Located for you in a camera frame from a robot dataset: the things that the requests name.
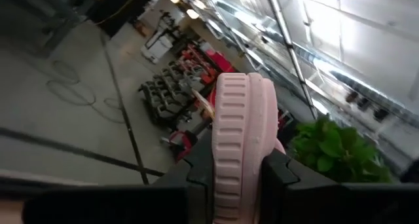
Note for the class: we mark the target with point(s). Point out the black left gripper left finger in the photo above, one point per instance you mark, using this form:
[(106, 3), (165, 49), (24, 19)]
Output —
[(183, 197)]

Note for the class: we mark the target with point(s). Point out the pink slide sandal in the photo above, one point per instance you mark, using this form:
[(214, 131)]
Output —
[(242, 135)]

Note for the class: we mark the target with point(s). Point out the white machine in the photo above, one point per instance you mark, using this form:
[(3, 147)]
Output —
[(157, 47)]

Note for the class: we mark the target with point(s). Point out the red storage racks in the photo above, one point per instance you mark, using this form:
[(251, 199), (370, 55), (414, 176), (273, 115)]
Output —
[(219, 60)]

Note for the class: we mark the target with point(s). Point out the red frame trolley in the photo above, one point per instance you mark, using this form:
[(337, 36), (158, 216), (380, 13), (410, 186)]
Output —
[(185, 143)]

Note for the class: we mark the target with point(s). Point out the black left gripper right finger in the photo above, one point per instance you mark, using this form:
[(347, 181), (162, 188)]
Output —
[(294, 201)]

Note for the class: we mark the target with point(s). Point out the grey stacked machines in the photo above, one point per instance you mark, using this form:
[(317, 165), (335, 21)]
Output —
[(163, 96)]

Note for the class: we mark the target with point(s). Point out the green potted plant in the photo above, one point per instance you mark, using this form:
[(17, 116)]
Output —
[(337, 148)]

